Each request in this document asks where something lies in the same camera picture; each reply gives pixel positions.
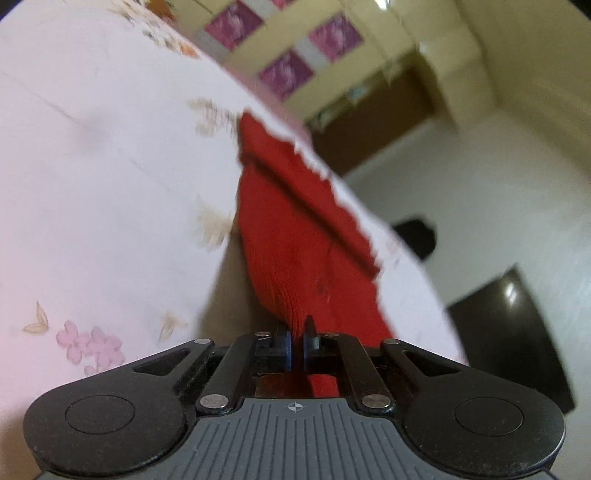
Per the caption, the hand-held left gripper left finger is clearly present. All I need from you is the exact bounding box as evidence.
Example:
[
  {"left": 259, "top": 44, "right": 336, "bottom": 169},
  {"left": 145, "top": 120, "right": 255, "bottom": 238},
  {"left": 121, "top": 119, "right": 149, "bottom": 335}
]
[{"left": 133, "top": 329, "right": 293, "bottom": 415}]

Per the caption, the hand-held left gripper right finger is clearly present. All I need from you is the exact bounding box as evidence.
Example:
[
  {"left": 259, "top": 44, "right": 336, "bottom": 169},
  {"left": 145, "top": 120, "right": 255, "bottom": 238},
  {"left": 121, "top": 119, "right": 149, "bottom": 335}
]
[{"left": 303, "top": 316, "right": 463, "bottom": 417}]

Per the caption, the red long-sleeve sweater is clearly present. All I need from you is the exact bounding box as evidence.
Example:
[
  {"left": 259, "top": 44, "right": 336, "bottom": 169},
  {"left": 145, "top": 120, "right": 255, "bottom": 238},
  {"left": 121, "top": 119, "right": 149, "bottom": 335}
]
[{"left": 235, "top": 113, "right": 395, "bottom": 400}]

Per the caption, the black jacket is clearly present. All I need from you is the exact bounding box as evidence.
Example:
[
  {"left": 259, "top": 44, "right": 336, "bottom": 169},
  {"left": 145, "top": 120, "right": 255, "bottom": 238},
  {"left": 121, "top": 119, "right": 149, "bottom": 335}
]
[{"left": 392, "top": 219, "right": 438, "bottom": 262}]

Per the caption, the brown wooden door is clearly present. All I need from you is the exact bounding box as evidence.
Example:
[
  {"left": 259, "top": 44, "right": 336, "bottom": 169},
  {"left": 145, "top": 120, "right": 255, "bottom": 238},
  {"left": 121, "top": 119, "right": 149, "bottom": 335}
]
[{"left": 307, "top": 60, "right": 437, "bottom": 177}]

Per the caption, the white floral bedsheet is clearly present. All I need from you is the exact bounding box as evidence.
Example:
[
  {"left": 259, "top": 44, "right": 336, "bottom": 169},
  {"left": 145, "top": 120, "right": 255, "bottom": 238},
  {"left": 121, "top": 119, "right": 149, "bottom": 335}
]
[{"left": 0, "top": 0, "right": 469, "bottom": 416}]

